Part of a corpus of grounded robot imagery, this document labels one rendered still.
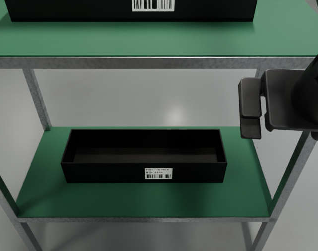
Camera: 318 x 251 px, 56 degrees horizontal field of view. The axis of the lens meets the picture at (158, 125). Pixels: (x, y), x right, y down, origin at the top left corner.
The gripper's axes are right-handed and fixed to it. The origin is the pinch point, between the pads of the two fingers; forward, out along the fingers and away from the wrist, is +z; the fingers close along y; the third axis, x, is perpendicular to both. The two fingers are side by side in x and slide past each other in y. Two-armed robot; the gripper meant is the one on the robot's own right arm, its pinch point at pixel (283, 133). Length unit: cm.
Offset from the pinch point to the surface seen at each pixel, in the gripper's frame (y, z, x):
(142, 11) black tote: 21.4, 19.1, -36.4
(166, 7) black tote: 15.9, 18.2, -37.1
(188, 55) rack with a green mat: 11.0, 14.9, -21.8
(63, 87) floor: 88, 153, -89
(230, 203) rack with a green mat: -9, 71, -2
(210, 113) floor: -15, 141, -70
